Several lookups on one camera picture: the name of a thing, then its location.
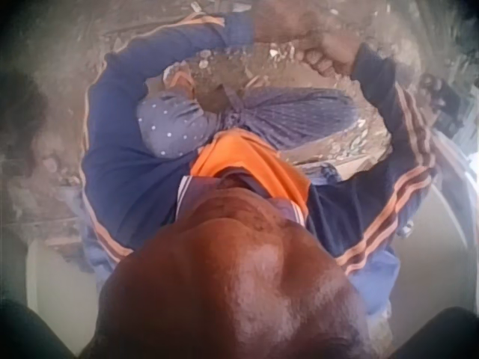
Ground person's left hand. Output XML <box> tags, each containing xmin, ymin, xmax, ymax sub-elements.
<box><xmin>253</xmin><ymin>6</ymin><xmax>316</xmax><ymax>48</ymax></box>

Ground person's right hand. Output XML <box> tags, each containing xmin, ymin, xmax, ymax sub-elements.
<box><xmin>298</xmin><ymin>30</ymin><xmax>362</xmax><ymax>77</ymax></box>

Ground person's legs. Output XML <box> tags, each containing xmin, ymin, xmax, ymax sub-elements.
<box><xmin>136</xmin><ymin>61</ymin><xmax>363</xmax><ymax>161</ymax></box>

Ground black boxy object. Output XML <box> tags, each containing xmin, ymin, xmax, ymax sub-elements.
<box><xmin>417</xmin><ymin>72</ymin><xmax>468</xmax><ymax>131</ymax></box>

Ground white plastic basin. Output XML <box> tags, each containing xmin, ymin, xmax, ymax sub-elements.
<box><xmin>388</xmin><ymin>138</ymin><xmax>479</xmax><ymax>313</ymax></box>

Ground white plastic container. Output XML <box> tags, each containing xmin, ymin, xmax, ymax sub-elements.
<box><xmin>25</xmin><ymin>238</ymin><xmax>99</xmax><ymax>340</ymax></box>

